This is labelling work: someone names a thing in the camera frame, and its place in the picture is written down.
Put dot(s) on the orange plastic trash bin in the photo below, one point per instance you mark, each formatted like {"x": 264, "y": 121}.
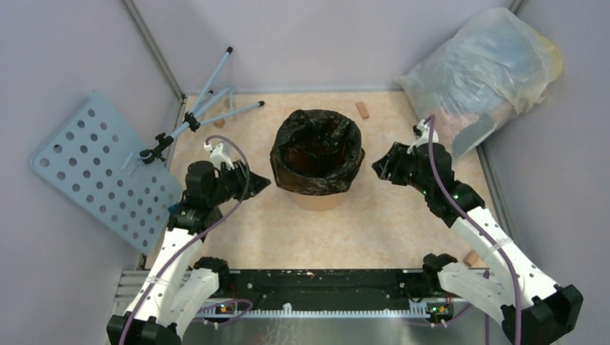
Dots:
{"x": 318, "y": 202}

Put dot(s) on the light blue tripod stand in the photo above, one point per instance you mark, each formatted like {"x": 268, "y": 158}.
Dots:
{"x": 191, "y": 119}

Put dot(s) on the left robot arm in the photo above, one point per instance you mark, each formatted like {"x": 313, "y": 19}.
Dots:
{"x": 175, "y": 291}

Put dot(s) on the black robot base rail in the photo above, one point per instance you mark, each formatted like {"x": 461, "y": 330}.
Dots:
{"x": 338, "y": 290}

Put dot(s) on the large translucent trash bag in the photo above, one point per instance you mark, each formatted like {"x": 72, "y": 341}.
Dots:
{"x": 495, "y": 68}

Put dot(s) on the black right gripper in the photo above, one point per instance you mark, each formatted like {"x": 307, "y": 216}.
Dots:
{"x": 391, "y": 163}

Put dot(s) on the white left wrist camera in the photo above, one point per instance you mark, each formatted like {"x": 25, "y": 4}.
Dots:
{"x": 219, "y": 155}

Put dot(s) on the light blue perforated board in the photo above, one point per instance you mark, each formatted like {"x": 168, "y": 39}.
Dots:
{"x": 94, "y": 160}

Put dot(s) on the wooden cylinder block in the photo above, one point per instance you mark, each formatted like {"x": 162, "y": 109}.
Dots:
{"x": 471, "y": 258}

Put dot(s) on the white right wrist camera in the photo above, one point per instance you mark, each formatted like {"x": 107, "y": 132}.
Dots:
{"x": 424, "y": 133}

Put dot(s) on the small wooden block by tripod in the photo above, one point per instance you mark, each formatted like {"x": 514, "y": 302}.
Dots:
{"x": 220, "y": 123}

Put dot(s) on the black trash bag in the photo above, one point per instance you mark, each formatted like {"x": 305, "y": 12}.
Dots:
{"x": 316, "y": 152}

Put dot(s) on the white cable comb strip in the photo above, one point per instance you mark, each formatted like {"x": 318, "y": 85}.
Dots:
{"x": 417, "y": 310}

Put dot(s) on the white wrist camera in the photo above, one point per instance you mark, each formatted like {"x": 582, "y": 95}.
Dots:
{"x": 424, "y": 133}
{"x": 219, "y": 155}

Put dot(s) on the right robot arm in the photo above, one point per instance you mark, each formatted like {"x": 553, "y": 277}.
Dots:
{"x": 530, "y": 306}

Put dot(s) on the flat wooden block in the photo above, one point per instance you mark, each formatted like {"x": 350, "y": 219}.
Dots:
{"x": 362, "y": 110}

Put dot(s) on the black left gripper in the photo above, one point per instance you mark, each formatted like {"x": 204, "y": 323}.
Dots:
{"x": 239, "y": 173}

